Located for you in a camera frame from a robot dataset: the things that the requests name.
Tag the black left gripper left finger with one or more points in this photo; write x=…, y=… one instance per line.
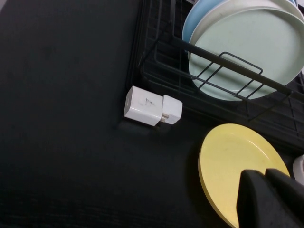
x=259, y=204

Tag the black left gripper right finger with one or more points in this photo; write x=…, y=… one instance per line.
x=289, y=190

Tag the yellow plate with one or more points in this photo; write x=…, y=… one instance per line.
x=228, y=156

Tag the green plate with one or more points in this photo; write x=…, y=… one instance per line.
x=249, y=42

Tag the cream plate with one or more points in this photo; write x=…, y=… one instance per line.
x=249, y=6

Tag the blue plate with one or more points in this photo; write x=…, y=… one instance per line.
x=192, y=26

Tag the white double-sided tape roll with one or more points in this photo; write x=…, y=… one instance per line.
x=299, y=166

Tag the small white plug adapter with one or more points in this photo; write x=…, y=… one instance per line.
x=172, y=109

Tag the large white power adapter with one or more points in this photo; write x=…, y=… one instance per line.
x=142, y=105

